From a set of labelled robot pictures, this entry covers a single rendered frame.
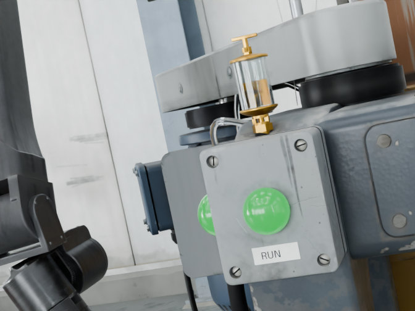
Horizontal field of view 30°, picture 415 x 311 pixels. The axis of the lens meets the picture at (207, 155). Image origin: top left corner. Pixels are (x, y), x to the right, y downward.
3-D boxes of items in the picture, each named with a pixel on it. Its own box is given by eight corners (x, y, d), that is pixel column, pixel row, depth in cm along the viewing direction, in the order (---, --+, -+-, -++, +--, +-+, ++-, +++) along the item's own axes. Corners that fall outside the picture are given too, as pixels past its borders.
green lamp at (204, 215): (197, 242, 51) (188, 199, 51) (210, 233, 54) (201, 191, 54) (233, 237, 50) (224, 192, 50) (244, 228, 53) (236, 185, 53)
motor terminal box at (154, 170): (152, 255, 99) (133, 167, 98) (148, 244, 109) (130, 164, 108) (215, 241, 100) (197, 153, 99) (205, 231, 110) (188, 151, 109)
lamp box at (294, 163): (225, 286, 50) (197, 151, 50) (243, 269, 54) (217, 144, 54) (339, 271, 48) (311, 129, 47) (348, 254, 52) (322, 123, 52)
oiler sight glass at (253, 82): (238, 111, 56) (228, 63, 56) (246, 109, 58) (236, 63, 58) (271, 104, 55) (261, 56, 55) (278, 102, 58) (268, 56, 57)
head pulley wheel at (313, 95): (294, 115, 64) (288, 85, 64) (312, 108, 72) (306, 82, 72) (404, 92, 61) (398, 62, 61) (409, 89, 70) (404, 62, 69)
